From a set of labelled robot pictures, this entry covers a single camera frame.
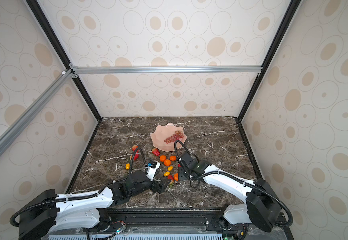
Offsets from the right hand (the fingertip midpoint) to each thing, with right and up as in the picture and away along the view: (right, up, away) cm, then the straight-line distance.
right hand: (182, 173), depth 84 cm
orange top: (-12, +6, +12) cm, 19 cm away
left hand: (-7, 0, -8) cm, 10 cm away
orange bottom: (-3, -3, +3) cm, 6 cm away
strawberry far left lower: (-29, +8, +13) cm, 33 cm away
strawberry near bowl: (-17, +10, +14) cm, 24 cm away
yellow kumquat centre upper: (-7, +1, +8) cm, 11 cm away
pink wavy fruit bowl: (-13, +24, +25) cm, 37 cm away
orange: (-6, +7, +11) cm, 14 cm away
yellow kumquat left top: (-33, +2, +8) cm, 34 cm away
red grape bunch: (-3, +21, +19) cm, 28 cm away
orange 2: (-9, +4, +9) cm, 13 cm away
